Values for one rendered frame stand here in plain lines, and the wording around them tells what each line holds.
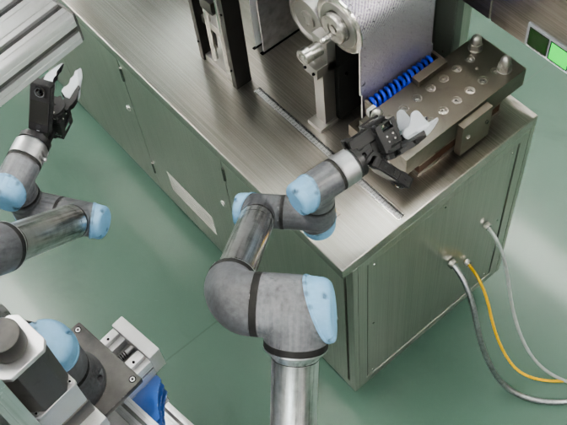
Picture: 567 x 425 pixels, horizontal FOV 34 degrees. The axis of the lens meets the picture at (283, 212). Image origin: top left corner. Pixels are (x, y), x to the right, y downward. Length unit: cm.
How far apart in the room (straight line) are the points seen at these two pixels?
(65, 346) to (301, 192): 58
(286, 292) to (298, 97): 92
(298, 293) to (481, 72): 92
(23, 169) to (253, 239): 51
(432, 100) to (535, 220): 116
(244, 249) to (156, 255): 151
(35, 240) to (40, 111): 35
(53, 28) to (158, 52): 152
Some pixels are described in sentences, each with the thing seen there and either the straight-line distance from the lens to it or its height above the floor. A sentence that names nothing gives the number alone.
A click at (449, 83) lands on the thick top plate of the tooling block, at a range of 225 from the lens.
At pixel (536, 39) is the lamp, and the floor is 119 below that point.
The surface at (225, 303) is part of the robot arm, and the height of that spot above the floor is 133.
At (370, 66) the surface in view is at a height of 114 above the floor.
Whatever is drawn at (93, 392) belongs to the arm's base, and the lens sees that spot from 211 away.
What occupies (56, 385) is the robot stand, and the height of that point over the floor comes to 142.
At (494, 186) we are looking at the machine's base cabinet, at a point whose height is 70.
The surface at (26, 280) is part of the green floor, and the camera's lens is 332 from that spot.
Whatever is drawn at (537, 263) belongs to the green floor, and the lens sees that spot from 319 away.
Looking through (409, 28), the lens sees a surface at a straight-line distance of 217.
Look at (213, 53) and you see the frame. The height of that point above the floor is 95.
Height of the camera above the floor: 274
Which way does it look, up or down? 57 degrees down
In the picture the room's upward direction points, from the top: 8 degrees counter-clockwise
